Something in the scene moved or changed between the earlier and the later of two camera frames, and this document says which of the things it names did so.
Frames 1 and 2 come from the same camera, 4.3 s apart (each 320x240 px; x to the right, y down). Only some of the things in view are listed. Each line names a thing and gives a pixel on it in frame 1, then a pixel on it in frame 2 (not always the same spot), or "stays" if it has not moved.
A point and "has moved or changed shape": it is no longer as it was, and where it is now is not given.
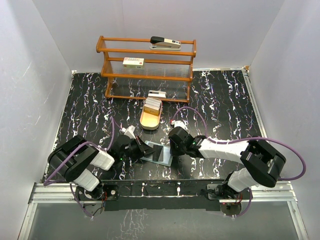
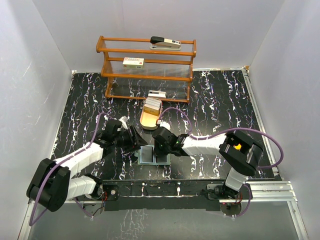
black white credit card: x=156 y=155 has moved or changed shape
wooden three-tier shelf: x=134 y=70 stays
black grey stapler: x=159 y=43 stays
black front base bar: x=187 y=194 stays
